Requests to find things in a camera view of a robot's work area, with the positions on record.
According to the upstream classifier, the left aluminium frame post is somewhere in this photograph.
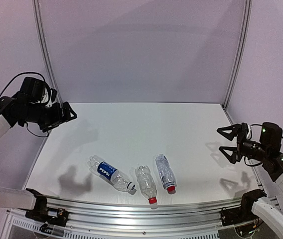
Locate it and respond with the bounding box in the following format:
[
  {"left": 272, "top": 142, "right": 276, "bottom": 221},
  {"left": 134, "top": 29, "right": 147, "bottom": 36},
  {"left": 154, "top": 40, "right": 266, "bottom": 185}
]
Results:
[{"left": 32, "top": 0, "right": 64, "bottom": 110}]

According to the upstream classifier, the front aluminium rail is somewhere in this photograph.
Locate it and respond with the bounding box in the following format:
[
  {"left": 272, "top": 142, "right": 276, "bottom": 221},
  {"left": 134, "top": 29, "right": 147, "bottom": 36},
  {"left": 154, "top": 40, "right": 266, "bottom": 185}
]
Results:
[{"left": 5, "top": 195, "right": 281, "bottom": 239}]

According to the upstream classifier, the right aluminium frame post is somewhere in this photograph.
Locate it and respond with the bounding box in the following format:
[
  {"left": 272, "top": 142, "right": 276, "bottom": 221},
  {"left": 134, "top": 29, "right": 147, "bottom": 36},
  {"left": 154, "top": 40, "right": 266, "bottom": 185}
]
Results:
[{"left": 222, "top": 0, "right": 252, "bottom": 111}]

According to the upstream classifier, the crushed bottle red cap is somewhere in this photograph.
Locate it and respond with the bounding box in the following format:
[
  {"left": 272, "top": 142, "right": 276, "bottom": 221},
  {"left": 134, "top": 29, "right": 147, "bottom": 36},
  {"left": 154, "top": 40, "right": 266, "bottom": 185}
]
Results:
[{"left": 155, "top": 154, "right": 177, "bottom": 194}]

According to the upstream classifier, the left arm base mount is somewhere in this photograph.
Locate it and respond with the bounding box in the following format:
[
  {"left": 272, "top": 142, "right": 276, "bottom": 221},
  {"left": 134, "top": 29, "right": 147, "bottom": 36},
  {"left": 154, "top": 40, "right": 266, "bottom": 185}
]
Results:
[{"left": 25, "top": 188, "right": 69, "bottom": 233}]

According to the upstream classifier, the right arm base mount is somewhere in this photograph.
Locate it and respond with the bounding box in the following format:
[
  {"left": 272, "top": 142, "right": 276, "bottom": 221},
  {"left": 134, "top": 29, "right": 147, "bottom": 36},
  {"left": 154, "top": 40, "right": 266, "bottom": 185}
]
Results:
[{"left": 220, "top": 189, "right": 267, "bottom": 226}]

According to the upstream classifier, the clear bottle red cap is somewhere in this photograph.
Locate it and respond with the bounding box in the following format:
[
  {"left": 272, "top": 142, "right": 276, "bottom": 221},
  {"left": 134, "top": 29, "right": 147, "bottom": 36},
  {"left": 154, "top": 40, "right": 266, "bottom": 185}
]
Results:
[{"left": 135, "top": 165, "right": 157, "bottom": 205}]

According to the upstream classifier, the aluminium frame post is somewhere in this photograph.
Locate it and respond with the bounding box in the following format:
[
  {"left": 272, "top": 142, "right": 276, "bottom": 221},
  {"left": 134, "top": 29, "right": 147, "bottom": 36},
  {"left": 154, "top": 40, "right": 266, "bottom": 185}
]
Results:
[
  {"left": 32, "top": 0, "right": 64, "bottom": 110},
  {"left": 222, "top": 0, "right": 252, "bottom": 111}
]

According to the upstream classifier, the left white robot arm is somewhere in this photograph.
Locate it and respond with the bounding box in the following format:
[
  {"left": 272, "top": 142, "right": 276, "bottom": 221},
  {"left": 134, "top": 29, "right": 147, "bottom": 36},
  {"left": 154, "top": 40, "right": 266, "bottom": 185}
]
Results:
[{"left": 0, "top": 97, "right": 77, "bottom": 222}]

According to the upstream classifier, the white bottle cap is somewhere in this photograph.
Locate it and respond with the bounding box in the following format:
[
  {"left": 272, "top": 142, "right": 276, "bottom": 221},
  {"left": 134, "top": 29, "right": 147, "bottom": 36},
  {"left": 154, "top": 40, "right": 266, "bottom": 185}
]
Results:
[{"left": 127, "top": 182, "right": 136, "bottom": 195}]

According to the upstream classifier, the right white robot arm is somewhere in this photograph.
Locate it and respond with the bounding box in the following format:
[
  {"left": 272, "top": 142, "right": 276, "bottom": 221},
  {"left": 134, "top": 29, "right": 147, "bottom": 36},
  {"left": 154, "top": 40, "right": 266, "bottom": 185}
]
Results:
[{"left": 217, "top": 122, "right": 283, "bottom": 239}]

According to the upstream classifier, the Pepsi label plastic bottle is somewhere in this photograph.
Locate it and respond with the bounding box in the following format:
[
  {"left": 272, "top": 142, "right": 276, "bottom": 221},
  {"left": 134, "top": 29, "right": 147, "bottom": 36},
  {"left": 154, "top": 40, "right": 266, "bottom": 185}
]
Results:
[{"left": 87, "top": 155, "right": 135, "bottom": 193}]

